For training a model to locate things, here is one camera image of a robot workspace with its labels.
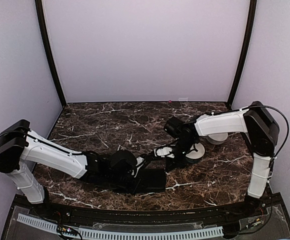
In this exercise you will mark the white and teal bowl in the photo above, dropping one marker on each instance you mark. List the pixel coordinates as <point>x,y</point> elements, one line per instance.
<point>195,153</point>

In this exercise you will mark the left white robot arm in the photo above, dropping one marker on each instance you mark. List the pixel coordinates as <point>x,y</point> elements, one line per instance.
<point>19,144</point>

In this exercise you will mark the white slotted cable duct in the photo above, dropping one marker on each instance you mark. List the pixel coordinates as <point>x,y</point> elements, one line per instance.
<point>103,231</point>

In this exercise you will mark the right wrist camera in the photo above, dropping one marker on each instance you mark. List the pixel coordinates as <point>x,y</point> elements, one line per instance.
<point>173,127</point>

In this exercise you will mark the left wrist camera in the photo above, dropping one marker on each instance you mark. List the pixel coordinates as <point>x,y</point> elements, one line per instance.
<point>123,161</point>

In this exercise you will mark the right black frame post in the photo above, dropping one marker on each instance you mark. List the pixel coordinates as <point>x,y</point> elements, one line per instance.
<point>243,53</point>

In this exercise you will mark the plain white bowl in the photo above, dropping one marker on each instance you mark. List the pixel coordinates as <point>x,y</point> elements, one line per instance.
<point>217,138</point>

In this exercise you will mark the black zippered tool case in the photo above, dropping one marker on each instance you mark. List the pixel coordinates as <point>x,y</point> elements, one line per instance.
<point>150,181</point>

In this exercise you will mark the black front rail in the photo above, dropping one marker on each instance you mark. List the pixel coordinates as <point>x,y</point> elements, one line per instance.
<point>270,221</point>

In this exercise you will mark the left black frame post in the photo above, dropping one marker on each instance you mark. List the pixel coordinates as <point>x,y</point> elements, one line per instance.
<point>48,51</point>

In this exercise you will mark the black frame post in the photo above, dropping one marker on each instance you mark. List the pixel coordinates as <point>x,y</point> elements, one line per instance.
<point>48,51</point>
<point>243,53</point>

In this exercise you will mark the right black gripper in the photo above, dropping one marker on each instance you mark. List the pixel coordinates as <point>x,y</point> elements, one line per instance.
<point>175,163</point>

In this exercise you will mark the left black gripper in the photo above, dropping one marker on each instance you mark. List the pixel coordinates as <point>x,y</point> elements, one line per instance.
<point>131,189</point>

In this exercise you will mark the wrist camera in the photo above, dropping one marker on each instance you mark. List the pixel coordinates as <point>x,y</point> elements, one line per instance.
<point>173,127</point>
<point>123,161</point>

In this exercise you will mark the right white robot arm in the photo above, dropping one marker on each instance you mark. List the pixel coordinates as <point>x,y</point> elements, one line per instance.
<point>255,121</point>

